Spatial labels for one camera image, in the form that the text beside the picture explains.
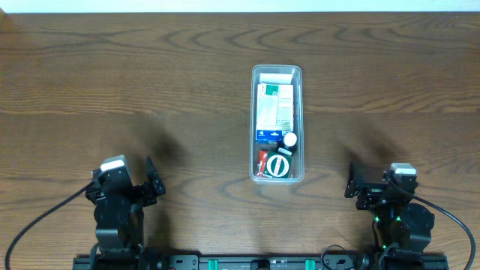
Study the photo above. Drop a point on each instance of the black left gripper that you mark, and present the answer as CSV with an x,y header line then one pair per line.
x,y
148,194

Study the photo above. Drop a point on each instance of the clear plastic container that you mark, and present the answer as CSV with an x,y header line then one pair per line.
x,y
278,74

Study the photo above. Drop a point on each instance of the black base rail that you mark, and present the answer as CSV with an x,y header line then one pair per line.
x,y
332,259

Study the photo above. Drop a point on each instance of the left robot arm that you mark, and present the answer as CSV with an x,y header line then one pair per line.
x,y
119,205

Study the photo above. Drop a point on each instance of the green round-logo box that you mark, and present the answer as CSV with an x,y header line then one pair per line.
x,y
277,165

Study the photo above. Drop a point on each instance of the red Panadol box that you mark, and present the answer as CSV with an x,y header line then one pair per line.
x,y
261,164

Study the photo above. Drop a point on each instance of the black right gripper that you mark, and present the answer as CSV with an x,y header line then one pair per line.
x,y
366,192

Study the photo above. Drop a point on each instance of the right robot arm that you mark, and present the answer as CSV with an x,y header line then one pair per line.
x,y
408,226

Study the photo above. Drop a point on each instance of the white green medicine box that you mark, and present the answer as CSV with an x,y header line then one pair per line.
x,y
267,105

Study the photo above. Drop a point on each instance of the blue Kool Fever box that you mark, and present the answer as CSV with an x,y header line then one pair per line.
x,y
284,124

